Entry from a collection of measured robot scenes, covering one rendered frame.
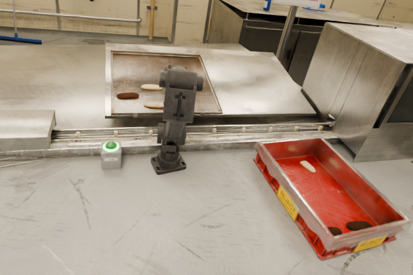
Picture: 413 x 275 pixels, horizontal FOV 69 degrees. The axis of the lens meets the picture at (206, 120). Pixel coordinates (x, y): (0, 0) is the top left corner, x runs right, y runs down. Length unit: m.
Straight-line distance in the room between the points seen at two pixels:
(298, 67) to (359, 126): 2.09
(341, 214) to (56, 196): 0.97
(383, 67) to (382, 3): 5.35
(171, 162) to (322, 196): 0.58
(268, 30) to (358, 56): 1.74
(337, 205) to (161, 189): 0.65
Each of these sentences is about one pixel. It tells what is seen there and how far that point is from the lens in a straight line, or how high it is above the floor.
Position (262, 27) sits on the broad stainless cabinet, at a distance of 3.12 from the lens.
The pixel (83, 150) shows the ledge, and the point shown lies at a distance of 1.20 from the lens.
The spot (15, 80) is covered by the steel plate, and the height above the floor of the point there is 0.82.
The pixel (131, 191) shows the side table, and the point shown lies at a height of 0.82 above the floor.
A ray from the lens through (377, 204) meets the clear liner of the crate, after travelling 1.24.
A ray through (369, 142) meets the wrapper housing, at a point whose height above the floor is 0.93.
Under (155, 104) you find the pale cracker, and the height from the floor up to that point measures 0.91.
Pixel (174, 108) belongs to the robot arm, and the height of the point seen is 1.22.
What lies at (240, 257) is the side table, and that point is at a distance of 0.96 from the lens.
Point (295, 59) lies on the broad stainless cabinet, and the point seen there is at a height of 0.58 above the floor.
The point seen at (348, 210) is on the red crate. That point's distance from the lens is 1.25.
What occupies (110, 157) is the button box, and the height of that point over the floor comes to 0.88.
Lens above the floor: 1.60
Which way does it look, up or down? 32 degrees down
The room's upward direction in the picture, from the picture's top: 10 degrees clockwise
